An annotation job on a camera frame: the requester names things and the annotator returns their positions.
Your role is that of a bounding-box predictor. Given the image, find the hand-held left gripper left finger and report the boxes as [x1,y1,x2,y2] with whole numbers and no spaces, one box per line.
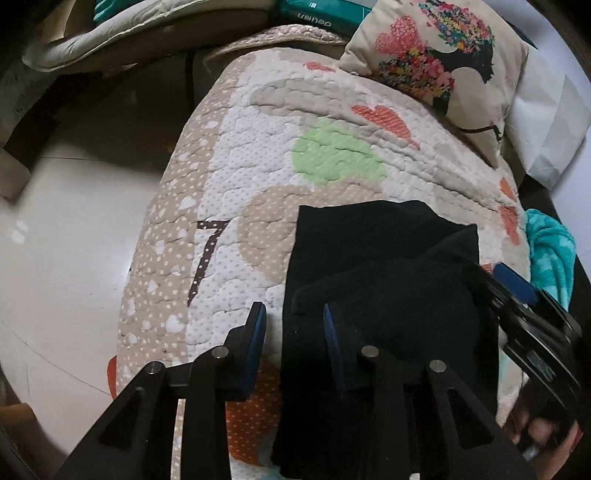
[53,302,269,480]

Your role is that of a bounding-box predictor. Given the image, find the beige cardboard box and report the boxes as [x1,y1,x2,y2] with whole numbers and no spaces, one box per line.
[0,138,33,201]

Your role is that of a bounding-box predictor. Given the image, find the teal tissue packet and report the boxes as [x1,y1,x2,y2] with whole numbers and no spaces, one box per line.
[272,0,375,26]
[92,0,123,26]

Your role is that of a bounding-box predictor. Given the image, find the teal and white fleece blanket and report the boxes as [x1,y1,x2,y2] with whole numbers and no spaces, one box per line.
[524,209,578,315]

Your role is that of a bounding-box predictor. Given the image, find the white paper bag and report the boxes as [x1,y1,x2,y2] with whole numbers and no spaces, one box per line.
[505,51,591,190]

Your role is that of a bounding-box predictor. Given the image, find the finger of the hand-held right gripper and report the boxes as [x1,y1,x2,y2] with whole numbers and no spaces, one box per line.
[463,262,511,319]
[493,262,555,315]

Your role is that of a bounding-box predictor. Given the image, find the black pants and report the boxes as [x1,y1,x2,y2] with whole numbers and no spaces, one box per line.
[270,199,502,480]

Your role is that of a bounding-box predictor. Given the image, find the beige padded mat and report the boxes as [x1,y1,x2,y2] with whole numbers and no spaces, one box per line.
[21,0,278,75]

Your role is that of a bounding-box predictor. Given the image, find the quilted patterned bed cover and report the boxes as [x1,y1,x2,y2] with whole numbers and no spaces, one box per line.
[108,25,532,480]

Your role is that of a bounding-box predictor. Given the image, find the floral silhouette printed cushion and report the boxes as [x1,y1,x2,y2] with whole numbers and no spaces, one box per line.
[339,0,529,169]

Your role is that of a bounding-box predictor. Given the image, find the person's right hand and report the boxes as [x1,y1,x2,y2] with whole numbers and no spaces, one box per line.
[510,392,585,467]

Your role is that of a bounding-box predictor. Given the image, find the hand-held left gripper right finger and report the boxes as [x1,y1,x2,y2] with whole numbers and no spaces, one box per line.
[322,302,539,480]

